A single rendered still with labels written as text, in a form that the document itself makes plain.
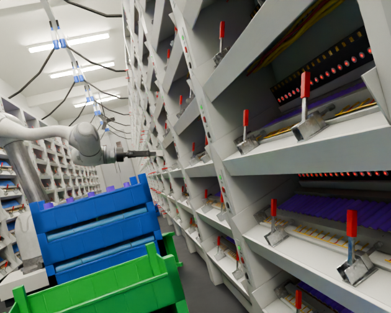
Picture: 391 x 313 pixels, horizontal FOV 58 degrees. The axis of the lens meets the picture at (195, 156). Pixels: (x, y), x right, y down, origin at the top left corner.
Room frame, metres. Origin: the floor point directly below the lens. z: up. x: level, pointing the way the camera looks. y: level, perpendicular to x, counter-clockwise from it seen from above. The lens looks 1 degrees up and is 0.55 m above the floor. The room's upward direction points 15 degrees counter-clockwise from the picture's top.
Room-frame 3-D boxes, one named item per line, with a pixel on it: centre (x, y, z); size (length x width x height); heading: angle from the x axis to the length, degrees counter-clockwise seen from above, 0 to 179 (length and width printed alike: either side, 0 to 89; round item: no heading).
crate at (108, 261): (1.02, 0.32, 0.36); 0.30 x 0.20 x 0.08; 109
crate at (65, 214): (1.02, 0.32, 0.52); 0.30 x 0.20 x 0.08; 109
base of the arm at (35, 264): (1.71, 0.85, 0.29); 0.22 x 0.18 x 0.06; 31
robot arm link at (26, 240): (1.74, 0.86, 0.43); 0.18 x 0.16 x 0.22; 179
